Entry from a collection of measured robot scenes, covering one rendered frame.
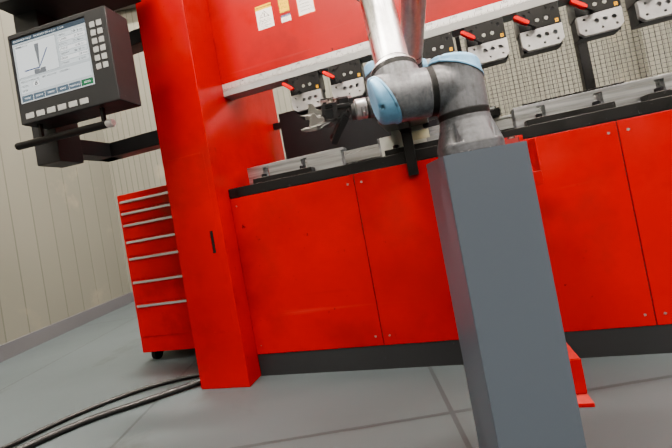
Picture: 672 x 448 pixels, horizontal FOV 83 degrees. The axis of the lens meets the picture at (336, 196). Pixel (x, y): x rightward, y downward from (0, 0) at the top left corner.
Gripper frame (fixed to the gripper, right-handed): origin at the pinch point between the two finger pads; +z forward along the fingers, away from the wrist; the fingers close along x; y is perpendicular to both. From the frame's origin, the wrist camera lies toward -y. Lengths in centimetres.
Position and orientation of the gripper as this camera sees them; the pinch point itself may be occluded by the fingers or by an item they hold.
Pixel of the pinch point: (300, 125)
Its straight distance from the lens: 139.9
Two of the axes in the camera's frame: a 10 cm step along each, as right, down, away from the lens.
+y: -1.5, -8.5, -5.0
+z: -9.8, 1.8, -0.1
